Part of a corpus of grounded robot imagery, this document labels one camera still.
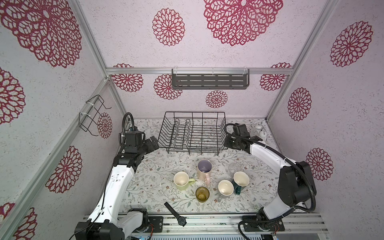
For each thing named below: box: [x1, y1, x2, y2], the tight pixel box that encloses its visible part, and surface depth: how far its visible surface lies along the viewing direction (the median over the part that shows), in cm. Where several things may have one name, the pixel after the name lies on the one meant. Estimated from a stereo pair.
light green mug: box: [173, 171, 196, 191], surface depth 83 cm
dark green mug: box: [232, 171, 250, 196], surface depth 81 cm
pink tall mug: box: [197, 159, 213, 186], surface depth 86 cm
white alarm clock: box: [250, 125, 267, 142], surface depth 100 cm
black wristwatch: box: [164, 201, 187, 227], surface depth 78 cm
